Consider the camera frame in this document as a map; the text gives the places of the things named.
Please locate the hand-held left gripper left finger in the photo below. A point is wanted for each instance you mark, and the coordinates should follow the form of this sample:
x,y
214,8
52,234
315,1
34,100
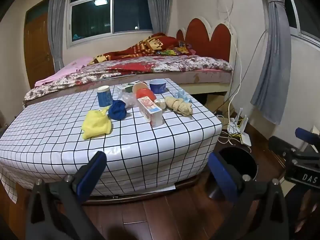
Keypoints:
x,y
93,171

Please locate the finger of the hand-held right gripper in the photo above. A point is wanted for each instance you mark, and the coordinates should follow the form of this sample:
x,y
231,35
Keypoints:
x,y
306,135
278,147

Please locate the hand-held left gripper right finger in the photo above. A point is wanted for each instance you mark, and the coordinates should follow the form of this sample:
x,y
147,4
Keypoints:
x,y
222,177

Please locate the black trash bin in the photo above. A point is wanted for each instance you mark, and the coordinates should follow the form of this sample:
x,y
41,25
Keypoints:
x,y
243,162

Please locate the yellow cloth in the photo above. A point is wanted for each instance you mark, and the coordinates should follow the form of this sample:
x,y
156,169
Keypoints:
x,y
96,125

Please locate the blue cloth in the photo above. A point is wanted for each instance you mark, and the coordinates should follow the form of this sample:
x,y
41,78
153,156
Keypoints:
x,y
117,110

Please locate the blue paper cup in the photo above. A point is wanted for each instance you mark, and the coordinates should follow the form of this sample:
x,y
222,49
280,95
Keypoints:
x,y
105,97

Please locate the clear plastic bag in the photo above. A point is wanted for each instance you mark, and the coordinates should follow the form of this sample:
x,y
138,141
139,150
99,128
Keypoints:
x,y
129,101

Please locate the beige cloth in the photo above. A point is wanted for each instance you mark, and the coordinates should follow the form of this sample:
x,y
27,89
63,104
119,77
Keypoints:
x,y
178,106

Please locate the red label white box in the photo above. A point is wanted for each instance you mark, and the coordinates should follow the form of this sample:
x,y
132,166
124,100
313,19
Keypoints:
x,y
152,112

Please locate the white green milk carton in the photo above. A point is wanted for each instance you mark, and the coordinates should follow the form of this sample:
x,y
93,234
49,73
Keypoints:
x,y
125,88

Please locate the light blue face mask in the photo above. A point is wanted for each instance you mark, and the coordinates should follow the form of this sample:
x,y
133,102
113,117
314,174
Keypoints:
x,y
182,95

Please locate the white paper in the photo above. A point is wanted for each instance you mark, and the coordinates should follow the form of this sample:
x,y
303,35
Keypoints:
x,y
160,103

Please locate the white router with antennas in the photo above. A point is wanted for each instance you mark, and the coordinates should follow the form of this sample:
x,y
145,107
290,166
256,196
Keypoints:
x,y
246,140

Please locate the table with grid tablecloth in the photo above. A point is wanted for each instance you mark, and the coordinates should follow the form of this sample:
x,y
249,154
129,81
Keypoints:
x,y
62,130

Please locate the white modem box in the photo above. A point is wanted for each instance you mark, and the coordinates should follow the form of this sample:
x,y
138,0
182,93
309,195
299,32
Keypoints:
x,y
231,126

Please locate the tied grey curtain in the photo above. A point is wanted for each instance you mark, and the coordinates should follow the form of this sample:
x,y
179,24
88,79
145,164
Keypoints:
x,y
275,67

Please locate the bed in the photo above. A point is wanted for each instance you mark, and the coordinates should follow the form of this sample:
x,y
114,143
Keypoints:
x,y
207,83

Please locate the pink sheet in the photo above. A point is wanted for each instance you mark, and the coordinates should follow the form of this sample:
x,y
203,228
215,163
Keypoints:
x,y
72,66

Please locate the floral bedspread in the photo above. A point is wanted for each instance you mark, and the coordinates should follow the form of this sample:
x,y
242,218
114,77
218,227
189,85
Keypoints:
x,y
175,63

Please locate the side window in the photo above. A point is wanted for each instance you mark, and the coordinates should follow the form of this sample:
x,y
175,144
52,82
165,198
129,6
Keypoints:
x,y
292,12

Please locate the brown wooden door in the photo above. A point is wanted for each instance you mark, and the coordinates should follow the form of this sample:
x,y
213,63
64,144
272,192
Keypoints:
x,y
37,47

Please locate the red headboard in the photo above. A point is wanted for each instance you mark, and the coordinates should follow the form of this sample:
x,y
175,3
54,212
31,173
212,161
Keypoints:
x,y
200,35

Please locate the red patterned blanket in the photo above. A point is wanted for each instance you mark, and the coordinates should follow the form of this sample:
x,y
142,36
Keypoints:
x,y
147,45

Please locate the large sliding window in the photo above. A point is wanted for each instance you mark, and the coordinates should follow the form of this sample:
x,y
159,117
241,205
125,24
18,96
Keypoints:
x,y
100,17

